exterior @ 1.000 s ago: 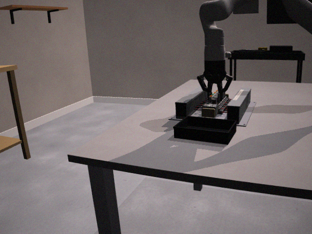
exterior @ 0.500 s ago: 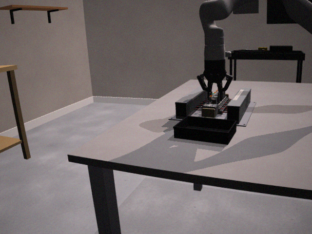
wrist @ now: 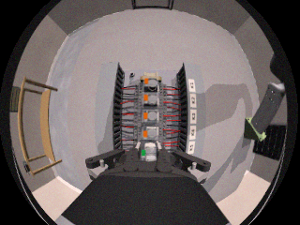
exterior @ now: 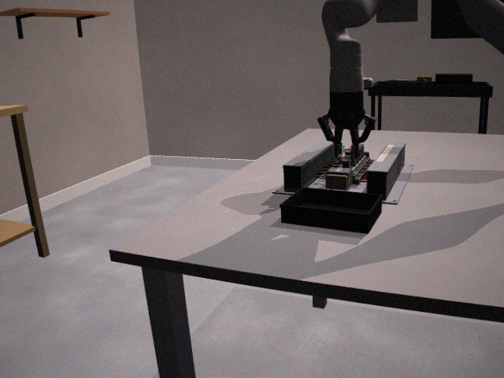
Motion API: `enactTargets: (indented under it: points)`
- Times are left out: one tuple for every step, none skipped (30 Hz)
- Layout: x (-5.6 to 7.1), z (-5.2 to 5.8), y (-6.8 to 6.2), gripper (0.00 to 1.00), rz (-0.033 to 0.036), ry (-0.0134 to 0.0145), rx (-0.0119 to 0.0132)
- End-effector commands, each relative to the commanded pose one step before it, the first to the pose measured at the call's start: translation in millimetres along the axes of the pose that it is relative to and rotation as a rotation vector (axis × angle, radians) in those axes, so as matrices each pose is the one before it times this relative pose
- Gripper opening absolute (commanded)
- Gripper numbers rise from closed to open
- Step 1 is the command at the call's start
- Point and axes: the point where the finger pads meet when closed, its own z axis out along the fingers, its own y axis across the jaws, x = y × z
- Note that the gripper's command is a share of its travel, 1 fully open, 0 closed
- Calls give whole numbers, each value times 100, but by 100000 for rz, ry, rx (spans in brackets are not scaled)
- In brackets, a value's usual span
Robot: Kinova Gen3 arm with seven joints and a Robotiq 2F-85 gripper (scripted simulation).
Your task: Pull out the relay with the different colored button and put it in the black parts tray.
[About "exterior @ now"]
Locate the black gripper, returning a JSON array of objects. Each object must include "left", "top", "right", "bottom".
[{"left": 317, "top": 91, "right": 376, "bottom": 161}]

